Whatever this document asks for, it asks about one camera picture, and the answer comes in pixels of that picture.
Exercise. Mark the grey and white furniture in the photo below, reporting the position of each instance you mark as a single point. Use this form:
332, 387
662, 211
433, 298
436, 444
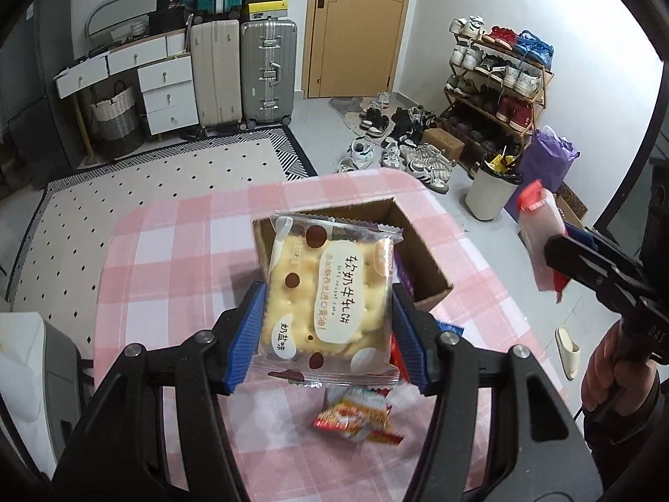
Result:
57, 376

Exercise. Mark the oval mirror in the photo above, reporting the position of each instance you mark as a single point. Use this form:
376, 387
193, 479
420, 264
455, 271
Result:
117, 10

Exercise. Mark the dark grey refrigerator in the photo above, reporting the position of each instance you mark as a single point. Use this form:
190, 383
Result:
47, 89

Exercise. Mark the wooden shoe rack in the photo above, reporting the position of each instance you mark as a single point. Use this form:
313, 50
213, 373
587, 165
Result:
544, 86

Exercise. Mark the white drawer desk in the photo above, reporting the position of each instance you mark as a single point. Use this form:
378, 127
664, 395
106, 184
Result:
167, 94

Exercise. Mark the purple bag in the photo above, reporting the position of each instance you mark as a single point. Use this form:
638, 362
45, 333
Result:
549, 157

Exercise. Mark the black storage box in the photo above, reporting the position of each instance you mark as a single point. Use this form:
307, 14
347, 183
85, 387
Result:
167, 22

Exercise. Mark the pile of shoes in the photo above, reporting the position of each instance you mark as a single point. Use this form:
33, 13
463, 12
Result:
418, 159

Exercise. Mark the beige suitcase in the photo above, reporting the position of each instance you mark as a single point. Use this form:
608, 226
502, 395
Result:
217, 73

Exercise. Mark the yellow cracker packet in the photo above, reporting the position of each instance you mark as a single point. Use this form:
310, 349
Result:
324, 298

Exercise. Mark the grey door mat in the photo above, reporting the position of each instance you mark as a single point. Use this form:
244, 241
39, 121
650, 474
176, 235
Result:
345, 112

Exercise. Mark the white trash bin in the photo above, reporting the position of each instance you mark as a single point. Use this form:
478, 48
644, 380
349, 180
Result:
488, 196

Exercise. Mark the shoe rack with shoes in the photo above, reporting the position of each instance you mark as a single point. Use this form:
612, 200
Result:
517, 78

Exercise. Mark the purple grape candy packet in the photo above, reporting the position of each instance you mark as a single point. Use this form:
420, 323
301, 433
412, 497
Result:
403, 277

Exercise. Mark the patterned rug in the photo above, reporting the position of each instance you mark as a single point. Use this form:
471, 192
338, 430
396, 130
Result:
157, 178

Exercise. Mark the red noodle snack packet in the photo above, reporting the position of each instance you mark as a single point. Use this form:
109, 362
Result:
355, 415

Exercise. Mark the person's right forearm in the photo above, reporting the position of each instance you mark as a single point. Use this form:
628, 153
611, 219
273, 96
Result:
627, 444

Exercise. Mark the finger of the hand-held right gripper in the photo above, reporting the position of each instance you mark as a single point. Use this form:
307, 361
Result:
585, 266
580, 232

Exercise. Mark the cardboard box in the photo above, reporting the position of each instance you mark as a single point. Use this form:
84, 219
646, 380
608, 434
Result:
421, 246

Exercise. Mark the woven laundry basket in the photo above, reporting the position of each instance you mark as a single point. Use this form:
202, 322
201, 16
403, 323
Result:
115, 115

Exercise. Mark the red packet with white label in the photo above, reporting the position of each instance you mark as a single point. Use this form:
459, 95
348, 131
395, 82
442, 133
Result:
538, 230

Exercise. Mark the cream slipper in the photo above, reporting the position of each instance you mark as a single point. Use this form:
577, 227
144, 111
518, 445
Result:
567, 350

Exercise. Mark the silver suitcase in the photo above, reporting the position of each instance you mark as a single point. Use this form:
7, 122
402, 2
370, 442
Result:
266, 63

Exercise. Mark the printed cardboard carton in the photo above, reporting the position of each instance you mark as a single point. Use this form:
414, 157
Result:
572, 204

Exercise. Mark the yellow wrapper trash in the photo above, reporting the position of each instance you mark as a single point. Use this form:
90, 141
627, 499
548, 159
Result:
502, 163

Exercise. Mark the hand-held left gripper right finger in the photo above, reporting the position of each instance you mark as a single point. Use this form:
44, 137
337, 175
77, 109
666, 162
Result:
413, 340

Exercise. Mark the person's right hand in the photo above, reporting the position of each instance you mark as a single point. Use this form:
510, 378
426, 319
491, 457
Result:
601, 371

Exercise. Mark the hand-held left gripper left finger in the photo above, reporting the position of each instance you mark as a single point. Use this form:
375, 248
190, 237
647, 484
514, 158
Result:
245, 334

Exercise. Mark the small brown carton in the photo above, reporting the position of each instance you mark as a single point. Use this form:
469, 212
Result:
444, 144

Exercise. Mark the wooden door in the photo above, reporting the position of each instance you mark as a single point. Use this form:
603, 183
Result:
360, 36

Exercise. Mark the pink checkered tablecloth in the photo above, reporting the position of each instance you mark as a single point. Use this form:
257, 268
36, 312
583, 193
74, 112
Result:
183, 251

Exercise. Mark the blue cookie packet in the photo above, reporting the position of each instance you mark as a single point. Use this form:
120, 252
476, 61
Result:
452, 327

